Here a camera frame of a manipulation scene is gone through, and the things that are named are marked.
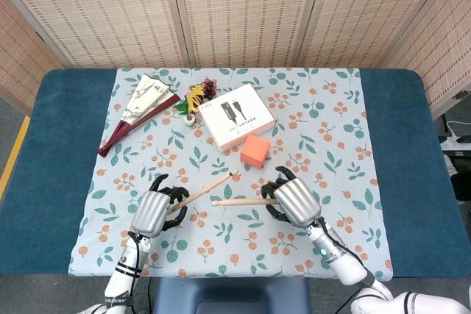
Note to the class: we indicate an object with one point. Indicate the woven folding screen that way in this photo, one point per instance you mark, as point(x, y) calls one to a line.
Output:
point(235, 16)

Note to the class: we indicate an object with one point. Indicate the plain wooden drumstick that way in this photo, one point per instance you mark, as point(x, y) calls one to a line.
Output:
point(243, 202)

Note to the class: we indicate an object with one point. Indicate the folding paper fan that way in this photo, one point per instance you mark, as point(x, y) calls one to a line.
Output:
point(141, 110)

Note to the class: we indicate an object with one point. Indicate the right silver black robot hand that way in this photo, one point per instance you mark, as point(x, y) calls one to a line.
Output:
point(294, 200)

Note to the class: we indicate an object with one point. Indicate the dark red grape bunch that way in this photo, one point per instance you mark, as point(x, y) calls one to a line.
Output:
point(209, 89)

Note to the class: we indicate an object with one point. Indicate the floral patterned tablecloth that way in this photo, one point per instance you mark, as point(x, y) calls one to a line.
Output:
point(235, 181)

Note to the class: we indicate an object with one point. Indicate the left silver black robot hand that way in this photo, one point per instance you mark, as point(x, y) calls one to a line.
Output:
point(154, 209)

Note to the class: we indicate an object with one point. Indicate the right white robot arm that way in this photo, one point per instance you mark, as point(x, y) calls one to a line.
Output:
point(353, 273)

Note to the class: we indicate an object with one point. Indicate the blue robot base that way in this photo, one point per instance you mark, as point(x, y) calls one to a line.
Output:
point(232, 295)

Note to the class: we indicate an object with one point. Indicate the orange cube box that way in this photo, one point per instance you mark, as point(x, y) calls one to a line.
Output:
point(255, 152)

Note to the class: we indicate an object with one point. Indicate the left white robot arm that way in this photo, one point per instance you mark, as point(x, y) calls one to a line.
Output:
point(123, 273)

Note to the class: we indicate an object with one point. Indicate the white power strip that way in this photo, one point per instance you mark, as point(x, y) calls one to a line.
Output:
point(456, 142)

